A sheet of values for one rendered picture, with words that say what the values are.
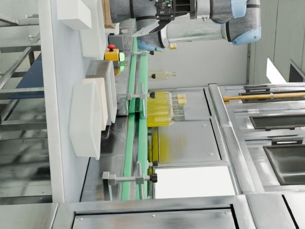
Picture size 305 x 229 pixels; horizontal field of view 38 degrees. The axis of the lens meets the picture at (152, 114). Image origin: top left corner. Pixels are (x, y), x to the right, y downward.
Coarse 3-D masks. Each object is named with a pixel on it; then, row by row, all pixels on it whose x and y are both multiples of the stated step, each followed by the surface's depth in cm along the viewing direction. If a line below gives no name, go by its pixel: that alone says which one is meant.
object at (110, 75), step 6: (108, 66) 178; (108, 72) 170; (108, 78) 169; (108, 84) 170; (114, 84) 188; (108, 90) 171; (114, 90) 189; (108, 96) 173; (114, 96) 190; (114, 102) 191; (114, 108) 190; (114, 114) 184; (114, 120) 180
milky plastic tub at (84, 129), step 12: (84, 84) 142; (96, 84) 145; (72, 96) 140; (84, 96) 139; (96, 96) 149; (72, 108) 137; (84, 108) 136; (96, 108) 154; (72, 120) 134; (84, 120) 133; (96, 120) 152; (72, 132) 132; (84, 132) 131; (96, 132) 149; (72, 144) 137; (84, 144) 136; (96, 144) 146; (84, 156) 142; (96, 156) 139
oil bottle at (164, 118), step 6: (150, 114) 205; (156, 114) 204; (162, 114) 204; (168, 114) 204; (150, 120) 204; (156, 120) 204; (162, 120) 204; (168, 120) 204; (174, 120) 206; (150, 126) 206
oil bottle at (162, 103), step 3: (147, 102) 217; (150, 102) 217; (153, 102) 216; (156, 102) 216; (159, 102) 216; (162, 102) 216; (165, 102) 216; (168, 102) 216; (171, 102) 216; (147, 105) 214; (150, 105) 214; (153, 105) 214; (156, 105) 214; (159, 105) 214; (162, 105) 214; (165, 105) 214; (168, 105) 214; (171, 105) 214
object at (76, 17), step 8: (56, 0) 125; (64, 0) 125; (72, 0) 125; (80, 0) 130; (64, 8) 125; (72, 8) 125; (80, 8) 129; (88, 8) 144; (64, 16) 125; (72, 16) 125; (80, 16) 129; (88, 16) 143; (72, 24) 136; (80, 24) 137; (88, 24) 142
